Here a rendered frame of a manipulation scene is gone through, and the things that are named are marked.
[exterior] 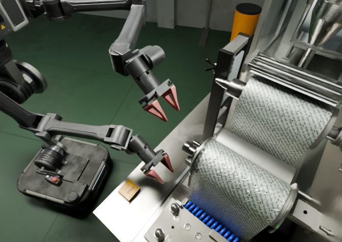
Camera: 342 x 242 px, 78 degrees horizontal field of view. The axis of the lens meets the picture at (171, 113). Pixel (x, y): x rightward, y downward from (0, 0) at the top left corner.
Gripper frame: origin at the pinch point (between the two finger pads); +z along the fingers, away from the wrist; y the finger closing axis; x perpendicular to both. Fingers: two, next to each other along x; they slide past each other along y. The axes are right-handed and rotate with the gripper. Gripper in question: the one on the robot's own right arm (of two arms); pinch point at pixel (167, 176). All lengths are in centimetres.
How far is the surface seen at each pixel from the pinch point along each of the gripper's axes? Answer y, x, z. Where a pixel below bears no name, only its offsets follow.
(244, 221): 0.7, 25.1, 19.3
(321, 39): -74, 39, 2
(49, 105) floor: -20, -196, -111
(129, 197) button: 12.7, -17.3, -1.9
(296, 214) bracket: -4.0, 39.6, 19.6
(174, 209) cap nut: 8.1, 6.0, 7.8
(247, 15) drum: -272, -87, -36
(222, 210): 0.7, 18.5, 15.6
